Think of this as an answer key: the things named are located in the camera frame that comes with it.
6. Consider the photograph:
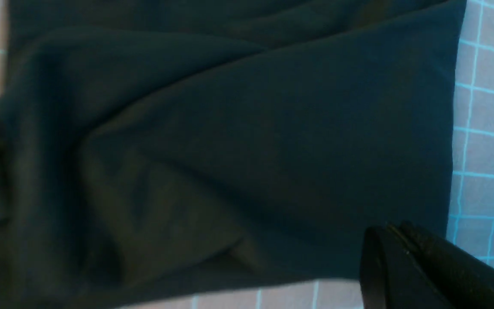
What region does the dark gray long-sleeved shirt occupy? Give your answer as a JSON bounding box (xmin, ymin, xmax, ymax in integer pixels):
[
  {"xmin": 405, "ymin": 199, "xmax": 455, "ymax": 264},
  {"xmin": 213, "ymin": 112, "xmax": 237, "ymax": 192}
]
[{"xmin": 0, "ymin": 0, "xmax": 466, "ymax": 309}]

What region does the pink checkered tablecloth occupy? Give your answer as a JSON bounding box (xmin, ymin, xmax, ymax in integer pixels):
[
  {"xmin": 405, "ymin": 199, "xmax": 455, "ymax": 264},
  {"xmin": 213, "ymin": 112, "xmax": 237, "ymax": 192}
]
[{"xmin": 0, "ymin": 0, "xmax": 494, "ymax": 309}]

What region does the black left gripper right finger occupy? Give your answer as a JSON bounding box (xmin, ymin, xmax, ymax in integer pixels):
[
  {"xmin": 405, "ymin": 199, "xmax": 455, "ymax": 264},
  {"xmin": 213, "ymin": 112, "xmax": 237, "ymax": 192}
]
[{"xmin": 400, "ymin": 222, "xmax": 494, "ymax": 309}]

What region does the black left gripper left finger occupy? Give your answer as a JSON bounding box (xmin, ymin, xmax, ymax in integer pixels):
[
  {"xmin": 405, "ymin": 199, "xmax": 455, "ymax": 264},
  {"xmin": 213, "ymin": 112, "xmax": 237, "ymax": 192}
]
[{"xmin": 359, "ymin": 226, "xmax": 449, "ymax": 309}]

